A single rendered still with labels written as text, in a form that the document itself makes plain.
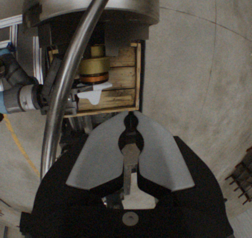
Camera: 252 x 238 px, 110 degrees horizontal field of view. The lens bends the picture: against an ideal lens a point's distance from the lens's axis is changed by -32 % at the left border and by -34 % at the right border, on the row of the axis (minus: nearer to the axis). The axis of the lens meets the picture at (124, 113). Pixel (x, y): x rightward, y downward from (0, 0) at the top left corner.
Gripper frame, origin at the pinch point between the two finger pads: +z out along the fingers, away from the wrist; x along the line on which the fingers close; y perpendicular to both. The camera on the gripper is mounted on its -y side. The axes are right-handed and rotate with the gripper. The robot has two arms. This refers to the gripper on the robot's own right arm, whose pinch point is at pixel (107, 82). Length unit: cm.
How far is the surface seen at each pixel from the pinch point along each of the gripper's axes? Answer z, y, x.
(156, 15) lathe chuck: 8.6, -16.0, 9.7
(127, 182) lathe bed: 12, 91, -22
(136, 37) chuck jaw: 6.9, -11.7, 2.2
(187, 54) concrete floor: 107, -3, -109
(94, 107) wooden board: -5.3, 17.2, -19.8
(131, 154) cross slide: 10.8, 42.2, -11.2
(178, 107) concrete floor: 107, 73, -108
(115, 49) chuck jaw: 2.0, -8.7, 1.9
